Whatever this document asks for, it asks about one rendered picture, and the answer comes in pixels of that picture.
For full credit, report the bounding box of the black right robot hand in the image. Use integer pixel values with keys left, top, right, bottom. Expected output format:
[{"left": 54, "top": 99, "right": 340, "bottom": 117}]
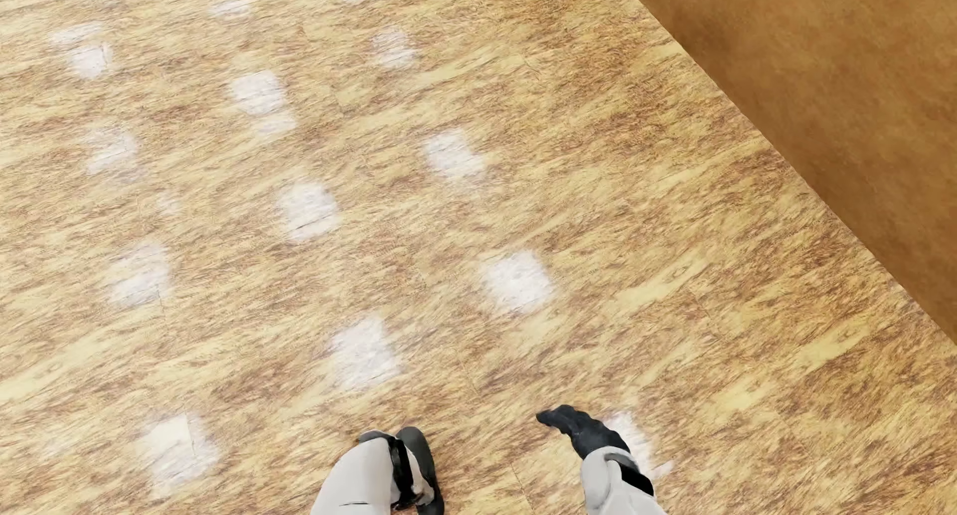
[{"left": 536, "top": 404, "right": 632, "bottom": 461}]

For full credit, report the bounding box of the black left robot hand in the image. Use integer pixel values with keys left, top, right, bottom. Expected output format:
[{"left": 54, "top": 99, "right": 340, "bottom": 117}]
[{"left": 395, "top": 426, "right": 446, "bottom": 515}]

